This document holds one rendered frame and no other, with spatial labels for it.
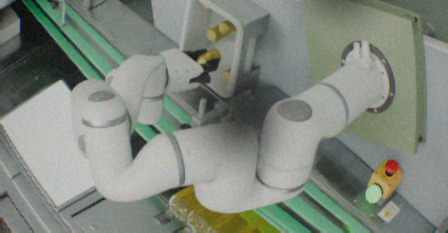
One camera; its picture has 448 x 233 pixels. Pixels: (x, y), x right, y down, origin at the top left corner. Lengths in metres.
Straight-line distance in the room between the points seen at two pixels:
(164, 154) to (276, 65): 0.65
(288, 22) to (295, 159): 0.49
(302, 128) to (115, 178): 0.30
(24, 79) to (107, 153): 1.11
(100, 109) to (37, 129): 0.88
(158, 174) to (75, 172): 0.78
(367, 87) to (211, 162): 0.35
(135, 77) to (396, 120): 0.52
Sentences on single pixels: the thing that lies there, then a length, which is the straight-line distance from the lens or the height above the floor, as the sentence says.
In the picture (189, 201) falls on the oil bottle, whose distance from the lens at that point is 1.64.
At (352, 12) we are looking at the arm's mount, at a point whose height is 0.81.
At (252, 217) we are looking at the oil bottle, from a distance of 1.63.
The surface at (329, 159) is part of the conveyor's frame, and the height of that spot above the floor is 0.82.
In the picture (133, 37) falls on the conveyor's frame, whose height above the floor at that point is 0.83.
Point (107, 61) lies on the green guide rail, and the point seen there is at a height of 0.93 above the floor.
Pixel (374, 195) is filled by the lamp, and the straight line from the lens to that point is 1.50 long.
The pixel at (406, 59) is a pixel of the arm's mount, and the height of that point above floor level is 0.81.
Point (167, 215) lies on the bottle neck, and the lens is 1.62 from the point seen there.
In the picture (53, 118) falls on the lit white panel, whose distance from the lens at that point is 2.01.
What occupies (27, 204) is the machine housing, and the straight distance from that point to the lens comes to 1.81.
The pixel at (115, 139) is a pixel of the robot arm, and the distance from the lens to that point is 1.13.
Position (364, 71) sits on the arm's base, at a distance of 1.34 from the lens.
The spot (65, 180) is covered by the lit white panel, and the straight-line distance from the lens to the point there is 1.85.
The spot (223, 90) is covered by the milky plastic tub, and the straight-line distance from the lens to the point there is 1.75.
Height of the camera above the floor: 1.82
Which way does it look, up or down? 34 degrees down
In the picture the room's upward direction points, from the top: 120 degrees counter-clockwise
